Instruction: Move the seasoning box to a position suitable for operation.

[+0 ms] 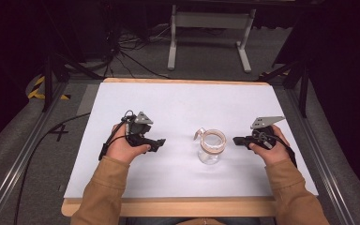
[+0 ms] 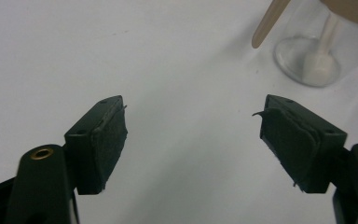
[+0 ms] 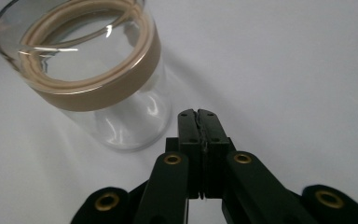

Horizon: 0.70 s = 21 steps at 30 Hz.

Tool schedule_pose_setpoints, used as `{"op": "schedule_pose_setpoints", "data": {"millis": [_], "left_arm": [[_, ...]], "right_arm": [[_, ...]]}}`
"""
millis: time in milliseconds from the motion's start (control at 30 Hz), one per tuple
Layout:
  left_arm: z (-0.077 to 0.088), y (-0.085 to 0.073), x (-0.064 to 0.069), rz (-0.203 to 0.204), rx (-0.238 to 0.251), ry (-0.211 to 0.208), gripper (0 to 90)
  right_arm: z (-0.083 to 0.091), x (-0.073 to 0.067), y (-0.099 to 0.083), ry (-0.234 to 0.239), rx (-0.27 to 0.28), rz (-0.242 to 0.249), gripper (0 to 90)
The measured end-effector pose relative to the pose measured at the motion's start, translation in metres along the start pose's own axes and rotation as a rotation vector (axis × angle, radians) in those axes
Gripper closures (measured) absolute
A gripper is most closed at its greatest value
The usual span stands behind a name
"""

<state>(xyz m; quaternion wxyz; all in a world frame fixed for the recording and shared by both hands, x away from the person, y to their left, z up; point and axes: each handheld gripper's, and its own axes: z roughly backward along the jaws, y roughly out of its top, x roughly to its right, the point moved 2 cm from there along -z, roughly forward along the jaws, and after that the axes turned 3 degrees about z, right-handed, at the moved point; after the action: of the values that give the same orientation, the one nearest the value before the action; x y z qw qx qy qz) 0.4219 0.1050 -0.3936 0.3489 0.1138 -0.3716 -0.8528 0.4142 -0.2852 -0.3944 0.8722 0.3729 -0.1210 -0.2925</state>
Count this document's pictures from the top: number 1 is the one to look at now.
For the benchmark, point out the person's right hand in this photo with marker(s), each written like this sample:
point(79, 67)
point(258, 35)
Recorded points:
point(272, 149)

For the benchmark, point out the white metal stand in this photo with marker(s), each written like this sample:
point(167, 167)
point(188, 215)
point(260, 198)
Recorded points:
point(210, 34)

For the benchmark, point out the aluminium floor rail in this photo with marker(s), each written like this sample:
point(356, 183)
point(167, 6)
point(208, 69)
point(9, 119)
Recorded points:
point(22, 159)
point(318, 156)

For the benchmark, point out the clear glass jar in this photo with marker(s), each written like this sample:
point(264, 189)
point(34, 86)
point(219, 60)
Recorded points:
point(212, 146)

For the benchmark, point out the yellow black floor tape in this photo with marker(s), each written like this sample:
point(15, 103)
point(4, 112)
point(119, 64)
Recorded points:
point(39, 90)

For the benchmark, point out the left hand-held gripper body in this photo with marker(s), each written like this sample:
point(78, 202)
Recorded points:
point(137, 128)

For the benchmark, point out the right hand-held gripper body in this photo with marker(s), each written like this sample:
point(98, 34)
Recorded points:
point(265, 130)

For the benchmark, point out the black metal stand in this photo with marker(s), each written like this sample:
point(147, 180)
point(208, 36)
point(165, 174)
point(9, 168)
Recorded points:
point(59, 67)
point(293, 78)

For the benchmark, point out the person's left hand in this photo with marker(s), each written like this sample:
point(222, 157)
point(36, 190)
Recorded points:
point(124, 146)

